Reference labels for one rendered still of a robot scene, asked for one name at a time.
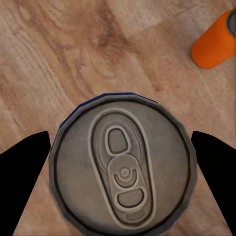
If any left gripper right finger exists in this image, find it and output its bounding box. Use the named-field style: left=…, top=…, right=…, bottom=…
left=191, top=131, right=236, bottom=236

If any can of soda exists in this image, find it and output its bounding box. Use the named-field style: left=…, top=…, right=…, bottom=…
left=191, top=8, right=236, bottom=69
left=48, top=92, right=198, bottom=236

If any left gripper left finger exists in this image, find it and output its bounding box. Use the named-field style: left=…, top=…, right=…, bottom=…
left=0, top=131, right=51, bottom=236

